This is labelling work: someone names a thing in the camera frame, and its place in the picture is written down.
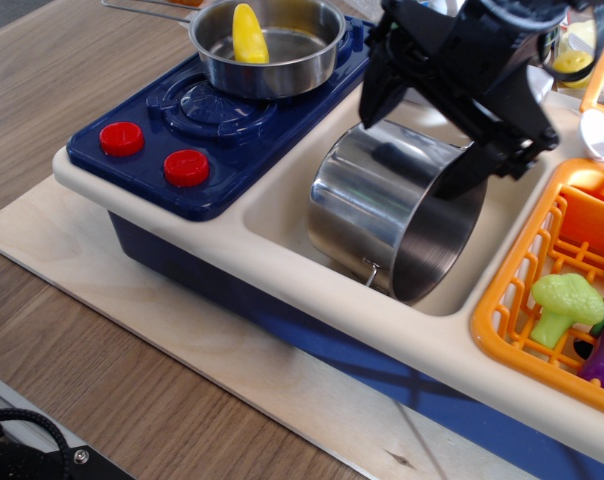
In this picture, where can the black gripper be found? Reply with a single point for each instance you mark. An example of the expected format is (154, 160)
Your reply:
(472, 68)

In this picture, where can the steel pot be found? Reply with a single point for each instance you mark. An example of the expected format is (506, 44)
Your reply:
(375, 209)

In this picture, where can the cream toy kitchen sink unit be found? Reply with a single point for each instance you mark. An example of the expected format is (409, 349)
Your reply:
(256, 260)

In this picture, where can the white toy faucet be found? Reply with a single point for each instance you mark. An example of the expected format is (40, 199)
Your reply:
(538, 85)

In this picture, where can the yellow toy potato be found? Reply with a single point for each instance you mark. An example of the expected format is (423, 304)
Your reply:
(570, 62)

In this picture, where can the steel saucepan on stove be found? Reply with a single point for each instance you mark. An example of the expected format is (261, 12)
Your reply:
(301, 37)

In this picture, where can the white plastic spoon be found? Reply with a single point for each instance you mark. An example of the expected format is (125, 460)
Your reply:
(591, 133)

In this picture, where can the orange dish rack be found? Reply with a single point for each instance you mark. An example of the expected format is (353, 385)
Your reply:
(564, 233)

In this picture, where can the yellow toy corn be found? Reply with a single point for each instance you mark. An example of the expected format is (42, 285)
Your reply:
(249, 43)

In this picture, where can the green toy broccoli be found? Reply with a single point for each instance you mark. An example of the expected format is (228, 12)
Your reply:
(565, 299)

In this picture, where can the right red stove knob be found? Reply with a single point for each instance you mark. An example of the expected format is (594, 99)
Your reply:
(186, 168)

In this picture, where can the red stove knob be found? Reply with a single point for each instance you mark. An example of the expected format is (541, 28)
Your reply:
(121, 139)
(186, 168)

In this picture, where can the blue toy stove top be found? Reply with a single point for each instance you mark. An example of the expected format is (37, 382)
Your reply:
(242, 139)

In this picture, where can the left red stove knob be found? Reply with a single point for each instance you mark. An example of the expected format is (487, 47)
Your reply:
(121, 139)

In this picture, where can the light plywood base board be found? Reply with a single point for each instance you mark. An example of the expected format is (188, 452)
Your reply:
(169, 386)

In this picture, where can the black metal bracket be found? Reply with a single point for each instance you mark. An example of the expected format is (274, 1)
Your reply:
(89, 464)

